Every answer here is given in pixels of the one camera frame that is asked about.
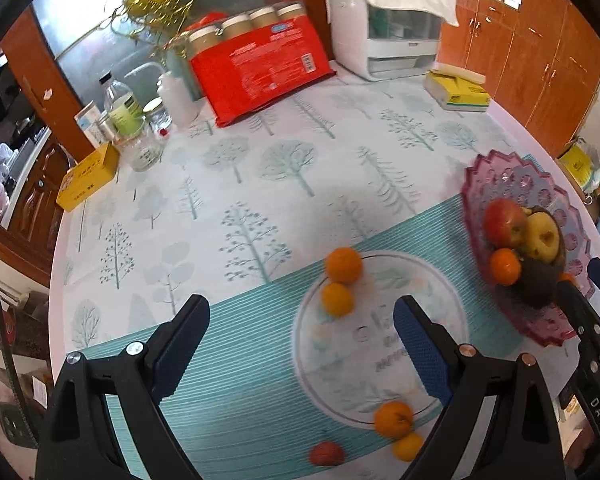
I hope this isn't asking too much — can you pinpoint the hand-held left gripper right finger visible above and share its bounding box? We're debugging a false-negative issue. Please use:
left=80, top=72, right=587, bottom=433
left=392, top=295, right=566, bottom=480

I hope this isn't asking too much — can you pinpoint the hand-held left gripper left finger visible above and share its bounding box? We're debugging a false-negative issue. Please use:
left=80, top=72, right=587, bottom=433
left=35, top=294, right=212, bottom=480

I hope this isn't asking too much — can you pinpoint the dark green avocado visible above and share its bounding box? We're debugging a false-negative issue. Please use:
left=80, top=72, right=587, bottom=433
left=520, top=257, right=563, bottom=308

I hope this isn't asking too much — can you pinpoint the yellow apple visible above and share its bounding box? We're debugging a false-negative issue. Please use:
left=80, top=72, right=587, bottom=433
left=522, top=211, right=561, bottom=262

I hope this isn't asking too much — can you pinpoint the orange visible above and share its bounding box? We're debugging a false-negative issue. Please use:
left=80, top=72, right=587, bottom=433
left=374, top=401, right=414, bottom=438
left=489, top=248, right=522, bottom=286
left=321, top=282, right=355, bottom=317
left=326, top=247, right=364, bottom=284
left=392, top=432, right=424, bottom=462

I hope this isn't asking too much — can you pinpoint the red apple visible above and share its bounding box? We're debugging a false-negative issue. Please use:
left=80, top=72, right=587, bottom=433
left=484, top=198, right=528, bottom=249

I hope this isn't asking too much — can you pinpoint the pink plastic fruit bowl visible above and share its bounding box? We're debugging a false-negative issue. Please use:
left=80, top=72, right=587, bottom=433
left=461, top=149, right=598, bottom=348

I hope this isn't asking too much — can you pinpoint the yellow plastic bag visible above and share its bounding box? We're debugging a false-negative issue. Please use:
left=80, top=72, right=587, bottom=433
left=557, top=142, right=600, bottom=193

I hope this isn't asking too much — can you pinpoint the small red fruit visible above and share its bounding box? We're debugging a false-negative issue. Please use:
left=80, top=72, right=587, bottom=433
left=309, top=441, right=345, bottom=467

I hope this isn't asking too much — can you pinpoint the tree-print tablecloth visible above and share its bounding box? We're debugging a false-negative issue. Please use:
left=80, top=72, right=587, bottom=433
left=50, top=60, right=600, bottom=480

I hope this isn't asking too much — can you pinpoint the yellow cardboard box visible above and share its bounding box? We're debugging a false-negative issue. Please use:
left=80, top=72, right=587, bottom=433
left=55, top=141, right=122, bottom=212

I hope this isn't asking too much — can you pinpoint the empty glass jar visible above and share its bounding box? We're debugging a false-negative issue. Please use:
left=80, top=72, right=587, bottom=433
left=122, top=120, right=165, bottom=172

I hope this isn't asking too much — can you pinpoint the wooden kitchen cabinet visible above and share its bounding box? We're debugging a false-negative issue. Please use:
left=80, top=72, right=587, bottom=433
left=0, top=50, right=73, bottom=286

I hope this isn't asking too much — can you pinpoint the yellow tissue pack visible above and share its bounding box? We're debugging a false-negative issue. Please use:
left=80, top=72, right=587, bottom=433
left=425, top=64, right=492, bottom=112

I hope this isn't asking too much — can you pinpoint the small glass jar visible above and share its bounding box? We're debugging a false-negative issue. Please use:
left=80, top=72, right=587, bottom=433
left=142, top=100, right=173, bottom=131

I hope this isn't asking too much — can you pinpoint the small white carton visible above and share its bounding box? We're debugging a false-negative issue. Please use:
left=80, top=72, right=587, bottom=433
left=74, top=101, right=112, bottom=148

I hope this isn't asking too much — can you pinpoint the clear bottle green label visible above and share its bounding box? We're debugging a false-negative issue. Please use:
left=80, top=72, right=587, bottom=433
left=99, top=74, right=146, bottom=136

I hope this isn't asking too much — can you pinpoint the white squeeze bottle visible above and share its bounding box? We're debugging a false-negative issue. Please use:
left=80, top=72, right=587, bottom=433
left=125, top=62, right=201, bottom=128

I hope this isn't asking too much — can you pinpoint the red plastic package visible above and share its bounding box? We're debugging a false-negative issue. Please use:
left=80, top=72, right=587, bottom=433
left=189, top=17, right=337, bottom=128

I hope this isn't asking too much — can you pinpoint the beige jar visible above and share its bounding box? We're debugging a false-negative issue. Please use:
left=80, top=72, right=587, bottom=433
left=187, top=27, right=223, bottom=58
left=250, top=5, right=280, bottom=28
left=276, top=1, right=308, bottom=21
left=221, top=14, right=253, bottom=40

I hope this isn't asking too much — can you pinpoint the white countertop appliance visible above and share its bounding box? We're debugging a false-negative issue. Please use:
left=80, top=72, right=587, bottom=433
left=326, top=0, right=443, bottom=81

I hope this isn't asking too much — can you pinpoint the frosted glass door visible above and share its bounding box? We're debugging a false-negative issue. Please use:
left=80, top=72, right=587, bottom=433
left=30, top=0, right=311, bottom=111

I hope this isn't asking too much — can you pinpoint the black cable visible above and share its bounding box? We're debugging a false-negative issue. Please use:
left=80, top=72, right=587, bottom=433
left=0, top=255, right=43, bottom=451

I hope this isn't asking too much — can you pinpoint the wooden wall cabinet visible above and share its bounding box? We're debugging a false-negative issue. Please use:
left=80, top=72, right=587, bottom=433
left=437, top=0, right=600, bottom=156

